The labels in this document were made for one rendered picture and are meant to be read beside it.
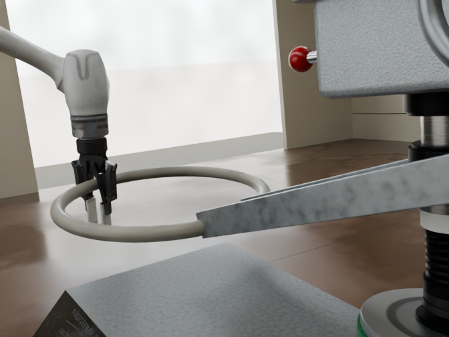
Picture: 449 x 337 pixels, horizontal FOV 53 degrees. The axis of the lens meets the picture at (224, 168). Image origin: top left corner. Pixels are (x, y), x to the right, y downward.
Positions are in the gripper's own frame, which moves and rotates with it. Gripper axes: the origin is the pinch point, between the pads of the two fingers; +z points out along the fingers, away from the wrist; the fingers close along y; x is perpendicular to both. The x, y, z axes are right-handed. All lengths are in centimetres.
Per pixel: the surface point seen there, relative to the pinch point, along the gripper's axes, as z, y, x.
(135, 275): 0.2, 29.9, -23.8
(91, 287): 0.4, 25.3, -30.2
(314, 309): -4, 65, -27
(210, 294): -2, 48, -27
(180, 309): -2, 46, -33
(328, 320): -4, 68, -30
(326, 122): 93, -133, 787
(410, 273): 89, 68, 181
